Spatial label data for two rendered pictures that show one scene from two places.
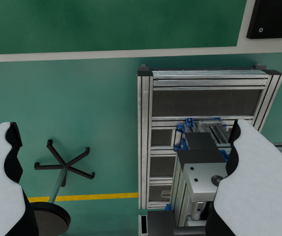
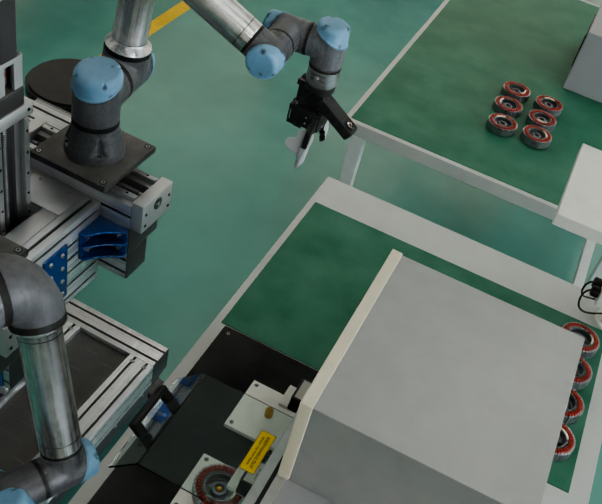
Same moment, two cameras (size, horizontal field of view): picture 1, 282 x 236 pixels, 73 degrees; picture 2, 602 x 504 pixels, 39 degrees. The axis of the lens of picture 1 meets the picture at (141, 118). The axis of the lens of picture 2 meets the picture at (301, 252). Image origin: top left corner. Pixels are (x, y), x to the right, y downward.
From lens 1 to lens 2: 2.03 m
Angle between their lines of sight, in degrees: 50
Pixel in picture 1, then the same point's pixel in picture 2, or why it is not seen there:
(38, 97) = (211, 251)
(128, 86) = not seen: hidden behind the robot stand
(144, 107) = (109, 329)
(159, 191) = not seen: outside the picture
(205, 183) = (165, 194)
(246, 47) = (213, 328)
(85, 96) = (165, 299)
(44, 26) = (315, 232)
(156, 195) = not seen: outside the picture
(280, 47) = (194, 351)
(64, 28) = (307, 240)
